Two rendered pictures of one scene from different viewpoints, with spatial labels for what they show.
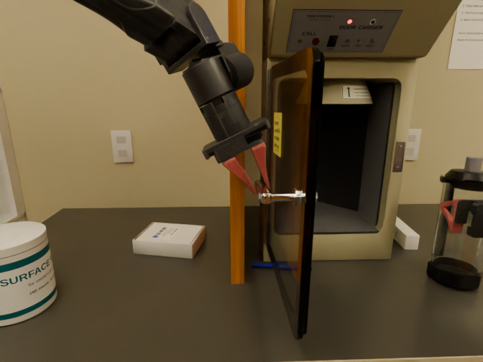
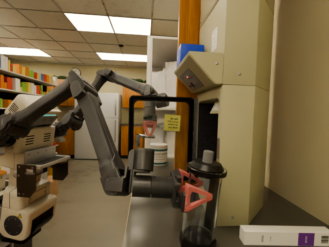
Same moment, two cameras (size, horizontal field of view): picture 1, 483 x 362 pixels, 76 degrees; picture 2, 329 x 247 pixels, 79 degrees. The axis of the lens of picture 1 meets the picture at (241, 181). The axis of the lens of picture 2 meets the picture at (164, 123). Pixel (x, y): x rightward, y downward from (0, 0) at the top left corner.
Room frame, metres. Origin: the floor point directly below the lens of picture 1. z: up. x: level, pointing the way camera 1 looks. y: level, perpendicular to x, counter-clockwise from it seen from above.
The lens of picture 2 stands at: (0.47, -1.01, 1.31)
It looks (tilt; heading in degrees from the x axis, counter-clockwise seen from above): 3 degrees down; 87
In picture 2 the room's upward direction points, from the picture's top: 2 degrees clockwise
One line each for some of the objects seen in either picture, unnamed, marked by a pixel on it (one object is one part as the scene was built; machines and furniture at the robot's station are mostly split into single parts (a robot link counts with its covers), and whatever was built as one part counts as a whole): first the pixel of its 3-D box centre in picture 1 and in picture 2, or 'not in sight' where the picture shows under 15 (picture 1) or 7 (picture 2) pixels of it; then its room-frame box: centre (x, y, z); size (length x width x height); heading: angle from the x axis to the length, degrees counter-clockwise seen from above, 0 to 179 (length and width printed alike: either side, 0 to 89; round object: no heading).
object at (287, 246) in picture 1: (283, 182); (161, 138); (0.52, -0.07, 1.19); 0.30 x 0.01 x 0.40; 4
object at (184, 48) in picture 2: not in sight; (189, 58); (0.63, -0.13, 1.56); 0.10 x 0.10 x 0.09; 2
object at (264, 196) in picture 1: (273, 191); not in sight; (0.44, -0.05, 1.20); 0.10 x 0.05 x 0.03; 4
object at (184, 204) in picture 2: not in sight; (193, 193); (0.58, -0.51, 1.11); 0.09 x 0.07 x 0.07; 1
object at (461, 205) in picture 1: (463, 212); (188, 184); (0.58, -0.44, 1.11); 0.09 x 0.07 x 0.07; 1
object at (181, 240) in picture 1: (170, 238); not in sight; (0.77, 0.19, 0.96); 0.16 x 0.12 x 0.04; 80
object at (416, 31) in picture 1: (357, 25); (193, 76); (0.63, -0.22, 1.46); 0.32 x 0.11 x 0.10; 92
